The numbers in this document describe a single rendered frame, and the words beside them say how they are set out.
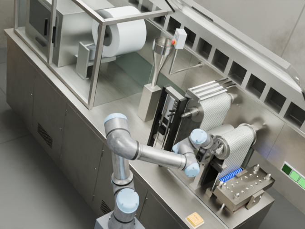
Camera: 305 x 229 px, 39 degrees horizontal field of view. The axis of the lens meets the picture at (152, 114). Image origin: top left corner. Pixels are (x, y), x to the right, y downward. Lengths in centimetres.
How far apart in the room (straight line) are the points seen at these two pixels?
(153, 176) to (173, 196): 19
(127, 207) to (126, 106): 115
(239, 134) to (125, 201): 80
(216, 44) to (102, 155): 110
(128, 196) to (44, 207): 145
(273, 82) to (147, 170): 94
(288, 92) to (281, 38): 141
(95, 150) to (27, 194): 84
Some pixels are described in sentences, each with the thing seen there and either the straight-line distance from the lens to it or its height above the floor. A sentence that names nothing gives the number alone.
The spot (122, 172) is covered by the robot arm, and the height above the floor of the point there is 121.
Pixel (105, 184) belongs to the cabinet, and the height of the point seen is 49.
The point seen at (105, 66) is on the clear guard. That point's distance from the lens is 294.
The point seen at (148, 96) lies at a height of 112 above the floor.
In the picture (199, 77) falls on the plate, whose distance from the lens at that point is 294.
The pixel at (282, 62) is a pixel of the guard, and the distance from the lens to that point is 203.
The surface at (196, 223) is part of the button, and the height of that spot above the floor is 92.
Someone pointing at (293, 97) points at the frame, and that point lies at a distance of 253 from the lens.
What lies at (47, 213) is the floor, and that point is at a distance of 356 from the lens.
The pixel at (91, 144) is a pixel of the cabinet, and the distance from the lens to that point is 313.
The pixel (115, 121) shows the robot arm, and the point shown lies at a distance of 202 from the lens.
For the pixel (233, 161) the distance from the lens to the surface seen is 265.
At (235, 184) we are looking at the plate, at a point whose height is 103.
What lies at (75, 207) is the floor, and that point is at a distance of 361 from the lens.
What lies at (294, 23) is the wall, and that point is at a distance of 381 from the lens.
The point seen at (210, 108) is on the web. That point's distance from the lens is 256.
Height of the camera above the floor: 280
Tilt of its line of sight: 37 degrees down
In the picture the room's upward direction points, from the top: 15 degrees clockwise
